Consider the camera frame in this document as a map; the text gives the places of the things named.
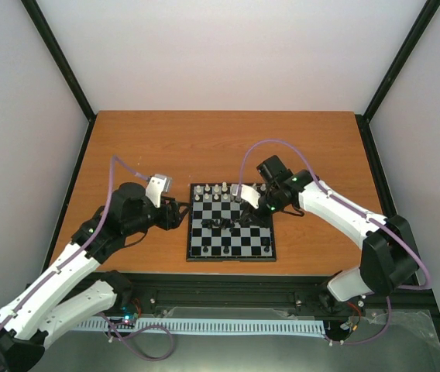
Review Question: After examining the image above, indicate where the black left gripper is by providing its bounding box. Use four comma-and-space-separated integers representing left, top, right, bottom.
125, 195, 192, 236

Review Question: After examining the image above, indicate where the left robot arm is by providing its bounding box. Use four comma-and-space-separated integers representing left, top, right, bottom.
0, 177, 191, 371

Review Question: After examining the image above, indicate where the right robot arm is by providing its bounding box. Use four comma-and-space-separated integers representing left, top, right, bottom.
231, 156, 420, 302

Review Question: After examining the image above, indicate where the black and white chessboard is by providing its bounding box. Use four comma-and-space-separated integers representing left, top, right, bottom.
186, 182, 277, 262

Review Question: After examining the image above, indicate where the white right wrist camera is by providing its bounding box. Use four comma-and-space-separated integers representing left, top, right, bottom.
231, 184, 261, 209

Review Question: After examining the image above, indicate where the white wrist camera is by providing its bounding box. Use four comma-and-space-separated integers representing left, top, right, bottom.
231, 184, 261, 209
146, 174, 173, 208

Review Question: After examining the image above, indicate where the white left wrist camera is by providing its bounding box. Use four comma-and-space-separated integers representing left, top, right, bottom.
146, 174, 173, 208

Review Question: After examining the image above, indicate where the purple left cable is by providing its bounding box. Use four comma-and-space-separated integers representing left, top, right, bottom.
0, 154, 151, 371

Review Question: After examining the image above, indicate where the purple cable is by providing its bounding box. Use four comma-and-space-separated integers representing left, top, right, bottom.
0, 154, 151, 371
239, 139, 433, 346

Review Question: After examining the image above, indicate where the black aluminium frame rail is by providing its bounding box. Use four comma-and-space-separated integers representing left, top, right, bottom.
88, 273, 436, 322

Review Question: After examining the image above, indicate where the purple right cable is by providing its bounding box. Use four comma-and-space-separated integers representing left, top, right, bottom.
239, 139, 433, 346

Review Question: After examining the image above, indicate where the white slotted cable duct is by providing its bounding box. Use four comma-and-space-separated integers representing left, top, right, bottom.
74, 315, 325, 338

